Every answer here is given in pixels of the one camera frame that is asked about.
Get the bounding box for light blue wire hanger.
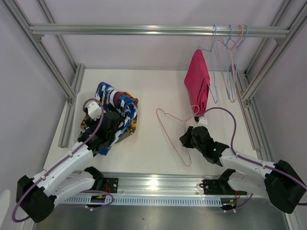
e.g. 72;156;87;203
218;25;236;103

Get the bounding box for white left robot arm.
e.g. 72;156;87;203
16;112;124;223

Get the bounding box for blue white patterned trousers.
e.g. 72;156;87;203
95;82;139;156

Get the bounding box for pink hanger of orange trousers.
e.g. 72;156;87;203
213;25;245;103

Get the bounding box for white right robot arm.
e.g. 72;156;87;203
179;126;307;214

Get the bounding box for aluminium hanging rail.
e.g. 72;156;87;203
29;23;290;38

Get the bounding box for blue hanger of camouflage trousers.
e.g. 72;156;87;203
228;25;249;101

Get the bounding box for white slotted cable duct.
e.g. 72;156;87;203
57;193;236;207

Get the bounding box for olive yellow camouflage trousers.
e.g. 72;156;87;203
80;115;137;143

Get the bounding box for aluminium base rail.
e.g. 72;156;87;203
31;171;292;198

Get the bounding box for white plastic basket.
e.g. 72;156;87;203
71;91;95;141

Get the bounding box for pink trousers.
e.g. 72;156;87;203
184;49;210;116

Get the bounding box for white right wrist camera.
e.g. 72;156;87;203
194;116;208;127

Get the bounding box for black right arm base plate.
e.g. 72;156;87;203
199;179;235;195

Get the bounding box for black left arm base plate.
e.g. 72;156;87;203
97;177;119;194

